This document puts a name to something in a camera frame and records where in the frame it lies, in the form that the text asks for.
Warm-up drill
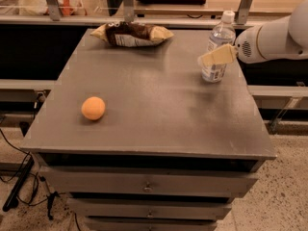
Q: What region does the middle grey drawer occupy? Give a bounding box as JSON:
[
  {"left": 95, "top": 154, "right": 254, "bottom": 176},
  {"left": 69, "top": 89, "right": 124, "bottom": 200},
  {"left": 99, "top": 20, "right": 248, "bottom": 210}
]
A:
[{"left": 67, "top": 198, "right": 231, "bottom": 220}]

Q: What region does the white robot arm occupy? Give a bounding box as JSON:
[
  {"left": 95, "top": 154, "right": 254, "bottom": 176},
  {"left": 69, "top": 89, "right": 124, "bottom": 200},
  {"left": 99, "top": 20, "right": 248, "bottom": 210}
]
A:
[{"left": 198, "top": 0, "right": 308, "bottom": 66}]

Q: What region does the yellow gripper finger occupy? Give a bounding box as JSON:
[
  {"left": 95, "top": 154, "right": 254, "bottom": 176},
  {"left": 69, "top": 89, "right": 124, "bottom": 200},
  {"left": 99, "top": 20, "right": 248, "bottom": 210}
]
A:
[{"left": 197, "top": 44, "right": 238, "bottom": 66}]

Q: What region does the clear plastic water bottle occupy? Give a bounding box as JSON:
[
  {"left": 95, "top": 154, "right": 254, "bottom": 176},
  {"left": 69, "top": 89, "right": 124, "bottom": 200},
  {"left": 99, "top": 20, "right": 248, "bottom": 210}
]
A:
[{"left": 201, "top": 11, "right": 236, "bottom": 83}]

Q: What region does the orange white plastic bag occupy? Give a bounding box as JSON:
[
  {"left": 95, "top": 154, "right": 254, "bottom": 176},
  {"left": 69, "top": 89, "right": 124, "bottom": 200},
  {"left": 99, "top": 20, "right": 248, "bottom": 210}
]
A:
[{"left": 19, "top": 0, "right": 87, "bottom": 16}]

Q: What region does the bottom grey drawer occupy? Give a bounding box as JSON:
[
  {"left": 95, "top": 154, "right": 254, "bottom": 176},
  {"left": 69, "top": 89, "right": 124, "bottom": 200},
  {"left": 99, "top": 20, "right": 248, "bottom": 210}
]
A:
[{"left": 85, "top": 218, "right": 217, "bottom": 231}]

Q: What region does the grey drawer cabinet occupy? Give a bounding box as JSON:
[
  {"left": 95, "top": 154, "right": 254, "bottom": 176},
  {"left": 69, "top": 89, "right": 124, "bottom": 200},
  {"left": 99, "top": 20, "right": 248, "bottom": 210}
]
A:
[{"left": 20, "top": 28, "right": 278, "bottom": 231}]

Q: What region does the grey drawer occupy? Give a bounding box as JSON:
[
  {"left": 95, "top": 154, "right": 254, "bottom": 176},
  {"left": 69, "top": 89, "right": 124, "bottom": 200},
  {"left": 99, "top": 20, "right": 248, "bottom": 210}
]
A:
[
  {"left": 40, "top": 167, "right": 257, "bottom": 198},
  {"left": 85, "top": 218, "right": 217, "bottom": 231},
  {"left": 67, "top": 198, "right": 231, "bottom": 220}
]

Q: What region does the black floor cable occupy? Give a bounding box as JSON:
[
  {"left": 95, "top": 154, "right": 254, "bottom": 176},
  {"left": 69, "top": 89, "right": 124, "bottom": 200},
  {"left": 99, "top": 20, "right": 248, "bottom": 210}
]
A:
[{"left": 0, "top": 127, "right": 61, "bottom": 207}]

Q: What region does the orange fruit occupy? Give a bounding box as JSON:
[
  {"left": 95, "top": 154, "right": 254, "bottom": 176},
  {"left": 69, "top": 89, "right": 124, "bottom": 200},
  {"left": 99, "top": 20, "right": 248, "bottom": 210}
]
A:
[{"left": 81, "top": 96, "right": 106, "bottom": 120}]

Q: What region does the top grey drawer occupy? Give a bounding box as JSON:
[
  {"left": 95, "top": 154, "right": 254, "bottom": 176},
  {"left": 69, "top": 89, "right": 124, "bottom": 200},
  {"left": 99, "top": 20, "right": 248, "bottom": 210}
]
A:
[{"left": 40, "top": 167, "right": 257, "bottom": 198}]

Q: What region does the black tripod leg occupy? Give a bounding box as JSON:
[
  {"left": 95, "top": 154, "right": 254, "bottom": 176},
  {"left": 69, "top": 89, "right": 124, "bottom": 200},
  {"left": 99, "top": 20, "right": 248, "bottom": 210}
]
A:
[{"left": 2, "top": 158, "right": 34, "bottom": 212}]

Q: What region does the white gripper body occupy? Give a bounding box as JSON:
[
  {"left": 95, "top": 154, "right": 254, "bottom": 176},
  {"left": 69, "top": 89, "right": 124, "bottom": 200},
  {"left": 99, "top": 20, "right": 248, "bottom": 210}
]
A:
[{"left": 235, "top": 27, "right": 264, "bottom": 64}]

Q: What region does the brown chip bag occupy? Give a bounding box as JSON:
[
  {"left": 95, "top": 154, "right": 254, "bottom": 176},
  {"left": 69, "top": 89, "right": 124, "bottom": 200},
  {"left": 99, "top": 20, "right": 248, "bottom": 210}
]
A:
[{"left": 90, "top": 21, "right": 173, "bottom": 47}]

